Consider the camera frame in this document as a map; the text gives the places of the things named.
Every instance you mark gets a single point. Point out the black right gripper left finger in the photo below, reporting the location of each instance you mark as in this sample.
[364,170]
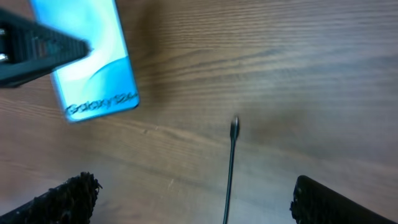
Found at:
[72,202]

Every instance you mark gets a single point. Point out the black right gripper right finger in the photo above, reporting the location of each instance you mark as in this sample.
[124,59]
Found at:
[314,203]

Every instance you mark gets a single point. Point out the Galaxy S24+ smartphone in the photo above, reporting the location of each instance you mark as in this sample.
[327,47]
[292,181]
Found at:
[103,82]

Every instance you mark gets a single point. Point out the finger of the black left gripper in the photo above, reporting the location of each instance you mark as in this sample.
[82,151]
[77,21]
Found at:
[30,50]

